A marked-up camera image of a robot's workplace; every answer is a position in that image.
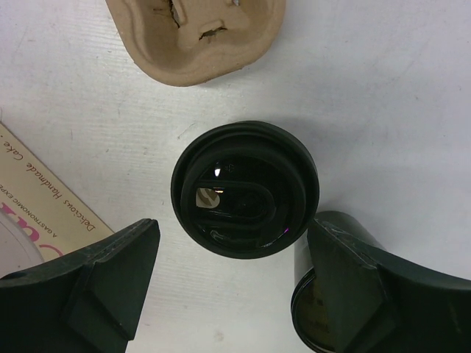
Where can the brown cardboard cup carrier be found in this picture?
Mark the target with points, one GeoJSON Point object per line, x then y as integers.
{"type": "Point", "coordinates": [185, 43]}

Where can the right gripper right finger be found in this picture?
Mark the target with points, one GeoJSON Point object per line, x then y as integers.
{"type": "Point", "coordinates": [431, 309]}

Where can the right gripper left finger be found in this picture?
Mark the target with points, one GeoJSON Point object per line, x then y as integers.
{"type": "Point", "coordinates": [90, 300]}

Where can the black cup lid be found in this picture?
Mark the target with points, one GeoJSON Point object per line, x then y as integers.
{"type": "Point", "coordinates": [245, 190]}

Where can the pink and beige paper bag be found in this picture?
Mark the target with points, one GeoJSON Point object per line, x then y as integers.
{"type": "Point", "coordinates": [41, 219]}

